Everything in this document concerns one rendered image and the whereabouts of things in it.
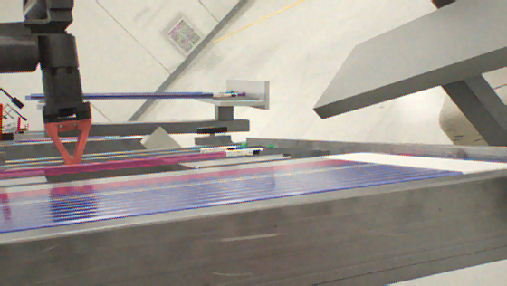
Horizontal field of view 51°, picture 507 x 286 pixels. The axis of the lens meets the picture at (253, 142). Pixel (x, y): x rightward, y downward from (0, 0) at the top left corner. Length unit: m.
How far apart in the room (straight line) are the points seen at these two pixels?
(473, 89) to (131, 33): 7.68
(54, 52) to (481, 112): 0.85
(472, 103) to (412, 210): 0.86
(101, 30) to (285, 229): 8.28
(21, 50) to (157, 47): 7.85
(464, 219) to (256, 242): 0.15
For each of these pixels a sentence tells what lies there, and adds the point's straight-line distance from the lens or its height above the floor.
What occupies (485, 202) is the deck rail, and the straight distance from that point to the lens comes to 0.41.
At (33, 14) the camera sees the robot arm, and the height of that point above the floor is 1.14.
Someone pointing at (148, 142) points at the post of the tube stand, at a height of 0.82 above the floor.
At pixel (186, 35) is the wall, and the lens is 8.81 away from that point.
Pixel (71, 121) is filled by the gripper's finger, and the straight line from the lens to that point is 0.85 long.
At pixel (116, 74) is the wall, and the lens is 8.50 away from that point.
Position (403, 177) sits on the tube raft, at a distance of 0.41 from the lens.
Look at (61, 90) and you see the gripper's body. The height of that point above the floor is 1.04.
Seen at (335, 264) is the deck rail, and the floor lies 0.85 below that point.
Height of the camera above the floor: 1.03
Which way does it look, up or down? 17 degrees down
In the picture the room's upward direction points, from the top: 45 degrees counter-clockwise
